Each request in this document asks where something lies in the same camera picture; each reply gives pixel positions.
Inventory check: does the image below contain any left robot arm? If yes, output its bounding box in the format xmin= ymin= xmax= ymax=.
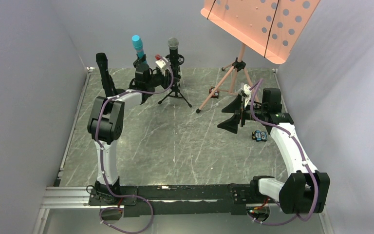
xmin=87 ymin=59 xmax=180 ymax=197

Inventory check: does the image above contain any black small desk mic stand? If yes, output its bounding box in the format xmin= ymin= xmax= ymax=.
xmin=114 ymin=88 xmax=126 ymax=96

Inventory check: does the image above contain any blue microphone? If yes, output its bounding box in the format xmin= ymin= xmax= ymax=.
xmin=131 ymin=35 xmax=145 ymax=58

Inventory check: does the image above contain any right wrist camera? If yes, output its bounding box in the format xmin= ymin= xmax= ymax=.
xmin=239 ymin=83 xmax=252 ymax=110

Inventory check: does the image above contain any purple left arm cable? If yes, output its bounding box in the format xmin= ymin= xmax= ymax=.
xmin=95 ymin=59 xmax=175 ymax=201

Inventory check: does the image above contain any black microphone orange end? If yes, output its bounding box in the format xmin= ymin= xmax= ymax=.
xmin=96 ymin=53 xmax=118 ymax=97

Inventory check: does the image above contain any red owl toy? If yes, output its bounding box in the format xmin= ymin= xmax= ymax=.
xmin=208 ymin=86 xmax=219 ymax=98

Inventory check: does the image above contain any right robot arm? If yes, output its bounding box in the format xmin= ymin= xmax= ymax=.
xmin=218 ymin=87 xmax=330 ymax=215

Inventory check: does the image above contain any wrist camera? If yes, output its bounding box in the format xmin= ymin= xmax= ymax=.
xmin=155 ymin=54 xmax=172 ymax=77
xmin=239 ymin=83 xmax=252 ymax=110

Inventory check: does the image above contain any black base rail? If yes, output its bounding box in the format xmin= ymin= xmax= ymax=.
xmin=88 ymin=183 xmax=267 ymax=217

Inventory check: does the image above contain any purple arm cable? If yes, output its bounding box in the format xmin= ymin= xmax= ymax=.
xmin=95 ymin=59 xmax=175 ymax=201
xmin=249 ymin=78 xmax=320 ymax=227

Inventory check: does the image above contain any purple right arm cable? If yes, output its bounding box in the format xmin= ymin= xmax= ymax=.
xmin=249 ymin=78 xmax=320 ymax=227

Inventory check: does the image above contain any black microphone silver grille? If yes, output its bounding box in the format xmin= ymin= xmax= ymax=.
xmin=168 ymin=37 xmax=179 ymax=71

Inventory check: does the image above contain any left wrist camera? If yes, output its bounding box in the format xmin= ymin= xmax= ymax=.
xmin=155 ymin=54 xmax=172 ymax=77

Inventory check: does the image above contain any pink music stand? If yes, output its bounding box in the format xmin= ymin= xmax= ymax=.
xmin=198 ymin=0 xmax=319 ymax=110

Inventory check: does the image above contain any black tripod shock mount stand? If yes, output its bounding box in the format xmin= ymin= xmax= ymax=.
xmin=158 ymin=52 xmax=192 ymax=108

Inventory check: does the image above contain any black clip desk mic stand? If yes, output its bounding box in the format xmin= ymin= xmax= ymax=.
xmin=133 ymin=54 xmax=147 ymax=69

